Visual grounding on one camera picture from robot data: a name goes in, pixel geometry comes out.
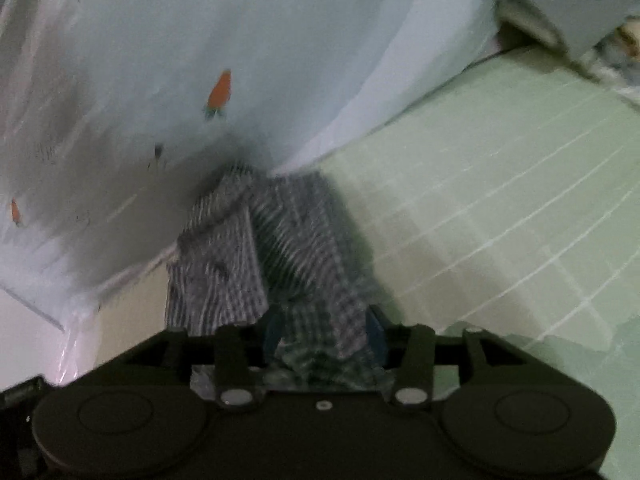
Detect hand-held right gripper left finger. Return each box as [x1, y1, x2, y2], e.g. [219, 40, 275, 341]
[120, 310, 288, 408]

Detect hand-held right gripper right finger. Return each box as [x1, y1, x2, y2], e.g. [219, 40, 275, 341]
[367, 305, 526, 407]

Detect plaid button shirt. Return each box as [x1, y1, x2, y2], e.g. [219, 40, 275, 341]
[165, 160, 401, 393]

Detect green grid mat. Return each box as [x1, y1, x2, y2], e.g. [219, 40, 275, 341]
[97, 45, 640, 356]

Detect pale green cloth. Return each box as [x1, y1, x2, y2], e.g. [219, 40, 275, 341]
[440, 317, 640, 480]

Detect light blue carrot-print sheet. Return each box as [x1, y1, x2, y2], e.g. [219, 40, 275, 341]
[0, 0, 501, 331]

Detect grey cloth pile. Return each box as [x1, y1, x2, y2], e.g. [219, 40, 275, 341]
[495, 0, 640, 91]

